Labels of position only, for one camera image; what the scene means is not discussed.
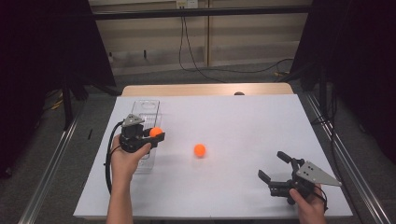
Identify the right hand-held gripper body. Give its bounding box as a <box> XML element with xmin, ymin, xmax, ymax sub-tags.
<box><xmin>268</xmin><ymin>158</ymin><xmax>343</xmax><ymax>206</ymax></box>

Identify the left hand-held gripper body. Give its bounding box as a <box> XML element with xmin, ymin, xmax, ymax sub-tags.
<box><xmin>119</xmin><ymin>113</ymin><xmax>155</xmax><ymax>154</ymax></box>

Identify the orange ball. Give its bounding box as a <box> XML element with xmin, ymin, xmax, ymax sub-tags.
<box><xmin>193</xmin><ymin>143</ymin><xmax>207</xmax><ymax>158</ymax></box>
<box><xmin>148</xmin><ymin>126</ymin><xmax>163</xmax><ymax>138</ymax></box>

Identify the clear plastic tray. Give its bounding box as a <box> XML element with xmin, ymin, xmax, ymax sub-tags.
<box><xmin>117</xmin><ymin>99</ymin><xmax>163</xmax><ymax>174</ymax></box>

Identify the person's left hand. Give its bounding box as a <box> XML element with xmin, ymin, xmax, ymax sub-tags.
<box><xmin>109</xmin><ymin>133</ymin><xmax>153</xmax><ymax>185</ymax></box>

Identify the person's right hand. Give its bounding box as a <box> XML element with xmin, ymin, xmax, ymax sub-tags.
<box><xmin>288</xmin><ymin>184</ymin><xmax>329</xmax><ymax>224</ymax></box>

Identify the white table cover board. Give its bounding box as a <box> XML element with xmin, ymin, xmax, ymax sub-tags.
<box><xmin>73</xmin><ymin>94</ymin><xmax>354</xmax><ymax>220</ymax></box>

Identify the black metal stand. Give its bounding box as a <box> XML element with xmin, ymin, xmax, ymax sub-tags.
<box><xmin>317</xmin><ymin>65</ymin><xmax>332</xmax><ymax>121</ymax></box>
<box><xmin>60</xmin><ymin>73</ymin><xmax>123</xmax><ymax>132</ymax></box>

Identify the dark curtain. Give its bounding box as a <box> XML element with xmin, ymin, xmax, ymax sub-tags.
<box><xmin>0</xmin><ymin>0</ymin><xmax>117</xmax><ymax>180</ymax></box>
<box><xmin>289</xmin><ymin>0</ymin><xmax>396</xmax><ymax>166</ymax></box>

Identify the black horizontal bar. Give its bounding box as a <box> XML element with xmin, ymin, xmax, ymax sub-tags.
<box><xmin>92</xmin><ymin>5</ymin><xmax>312</xmax><ymax>21</ymax></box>

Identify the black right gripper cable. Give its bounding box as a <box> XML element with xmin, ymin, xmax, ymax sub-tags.
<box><xmin>312</xmin><ymin>184</ymin><xmax>330</xmax><ymax>213</ymax></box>

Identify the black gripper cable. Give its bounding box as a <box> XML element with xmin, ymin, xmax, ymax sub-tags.
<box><xmin>312</xmin><ymin>184</ymin><xmax>330</xmax><ymax>213</ymax></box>
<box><xmin>104</xmin><ymin>120</ymin><xmax>125</xmax><ymax>196</ymax></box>

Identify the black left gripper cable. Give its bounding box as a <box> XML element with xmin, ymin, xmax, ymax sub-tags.
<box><xmin>104</xmin><ymin>120</ymin><xmax>125</xmax><ymax>196</ymax></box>

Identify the aluminium floor rail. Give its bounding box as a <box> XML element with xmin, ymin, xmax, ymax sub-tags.
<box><xmin>303</xmin><ymin>91</ymin><xmax>394</xmax><ymax>224</ymax></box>
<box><xmin>18</xmin><ymin>105</ymin><xmax>87</xmax><ymax>224</ymax></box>

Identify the black floor cable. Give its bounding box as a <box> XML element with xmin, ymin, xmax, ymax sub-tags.
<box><xmin>311</xmin><ymin>87</ymin><xmax>344</xmax><ymax>185</ymax></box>

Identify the yellow cable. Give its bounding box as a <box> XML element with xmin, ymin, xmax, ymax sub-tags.
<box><xmin>46</xmin><ymin>97</ymin><xmax>65</xmax><ymax>112</ymax></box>

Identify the black hanging cable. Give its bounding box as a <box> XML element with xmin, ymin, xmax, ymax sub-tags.
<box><xmin>177</xmin><ymin>17</ymin><xmax>229</xmax><ymax>84</ymax></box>
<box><xmin>182</xmin><ymin>17</ymin><xmax>295</xmax><ymax>75</ymax></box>

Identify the white wall socket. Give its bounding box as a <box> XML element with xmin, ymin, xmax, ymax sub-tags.
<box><xmin>176</xmin><ymin>0</ymin><xmax>200</xmax><ymax>9</ymax></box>

